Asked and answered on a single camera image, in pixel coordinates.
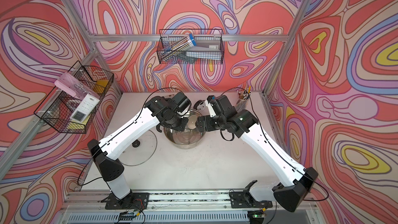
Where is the cream plastic ladle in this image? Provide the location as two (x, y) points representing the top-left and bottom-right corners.
(187, 115), (198, 130)

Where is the stainless steel pot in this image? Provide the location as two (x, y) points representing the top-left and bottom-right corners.
(162, 110), (206, 149)

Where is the glass pot lid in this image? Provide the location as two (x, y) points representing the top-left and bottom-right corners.
(119, 130), (158, 167)

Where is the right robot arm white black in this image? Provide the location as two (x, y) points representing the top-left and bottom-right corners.
(195, 95), (318, 212)

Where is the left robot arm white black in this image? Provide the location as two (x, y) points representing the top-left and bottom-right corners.
(88, 92), (192, 200)

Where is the pen cup with pencils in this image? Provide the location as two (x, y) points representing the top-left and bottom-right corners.
(235, 86), (251, 112)

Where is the grey box in basket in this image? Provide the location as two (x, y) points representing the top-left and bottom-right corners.
(186, 40), (222, 60)

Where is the clear tube blue cap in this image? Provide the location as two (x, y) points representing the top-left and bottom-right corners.
(159, 33), (196, 62)

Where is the yellow sponge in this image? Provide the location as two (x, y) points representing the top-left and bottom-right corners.
(93, 79), (109, 95)

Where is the white calculator device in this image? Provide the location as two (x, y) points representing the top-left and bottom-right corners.
(70, 94), (100, 123)

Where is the yellow notepad in basket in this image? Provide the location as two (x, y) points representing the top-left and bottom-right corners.
(66, 120), (88, 131)

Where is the pink case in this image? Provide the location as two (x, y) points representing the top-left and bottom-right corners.
(55, 72), (87, 100)

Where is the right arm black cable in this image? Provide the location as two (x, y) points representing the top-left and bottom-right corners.
(220, 88), (330, 202)

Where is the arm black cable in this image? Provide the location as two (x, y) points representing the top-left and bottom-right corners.
(77, 88), (184, 187)
(220, 88), (330, 202)

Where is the aluminium rail front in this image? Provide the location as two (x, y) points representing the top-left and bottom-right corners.
(54, 189), (326, 224)

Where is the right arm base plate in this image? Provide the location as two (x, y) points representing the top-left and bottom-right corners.
(228, 180), (273, 209)

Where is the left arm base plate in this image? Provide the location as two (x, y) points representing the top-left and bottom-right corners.
(101, 192), (150, 210)

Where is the black wire basket back wall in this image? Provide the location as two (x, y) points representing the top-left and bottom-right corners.
(156, 28), (225, 65)

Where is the black wire basket wall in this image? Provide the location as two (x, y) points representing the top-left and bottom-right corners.
(156, 28), (225, 65)
(34, 62), (114, 134)

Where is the black wire basket left wall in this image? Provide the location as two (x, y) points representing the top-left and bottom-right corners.
(34, 62), (114, 134)

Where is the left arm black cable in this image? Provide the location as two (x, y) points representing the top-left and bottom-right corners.
(77, 88), (184, 187)

